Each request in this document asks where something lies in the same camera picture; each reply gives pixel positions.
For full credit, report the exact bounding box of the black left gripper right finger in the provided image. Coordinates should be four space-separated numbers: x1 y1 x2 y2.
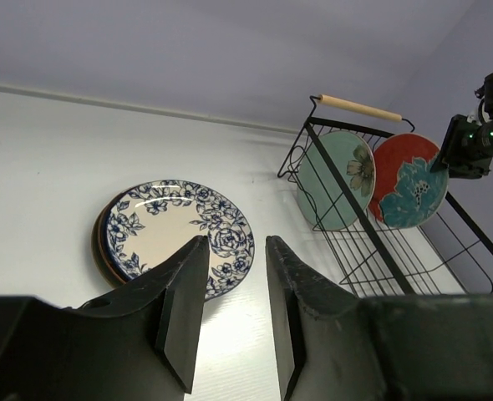
266 236 493 400

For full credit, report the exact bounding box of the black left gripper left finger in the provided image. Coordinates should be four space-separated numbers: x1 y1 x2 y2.
0 236 210 400

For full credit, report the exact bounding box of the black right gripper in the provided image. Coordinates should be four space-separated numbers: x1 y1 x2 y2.
429 73 493 178

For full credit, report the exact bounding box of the red teal plate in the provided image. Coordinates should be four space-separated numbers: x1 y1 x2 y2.
368 133 449 229

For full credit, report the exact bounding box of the dark teal plate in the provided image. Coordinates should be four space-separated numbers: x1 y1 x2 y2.
99 193 126 287

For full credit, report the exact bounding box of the light green flower plate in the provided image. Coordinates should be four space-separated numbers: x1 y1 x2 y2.
296 131 376 231

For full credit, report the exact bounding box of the white blue floral plate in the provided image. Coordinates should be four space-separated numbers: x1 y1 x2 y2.
104 180 255 300

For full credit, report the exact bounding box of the grey reindeer plate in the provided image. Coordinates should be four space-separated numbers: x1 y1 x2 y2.
90 210 119 288

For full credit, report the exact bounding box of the black wire dish rack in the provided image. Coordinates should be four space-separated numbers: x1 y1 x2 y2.
278 113 493 296

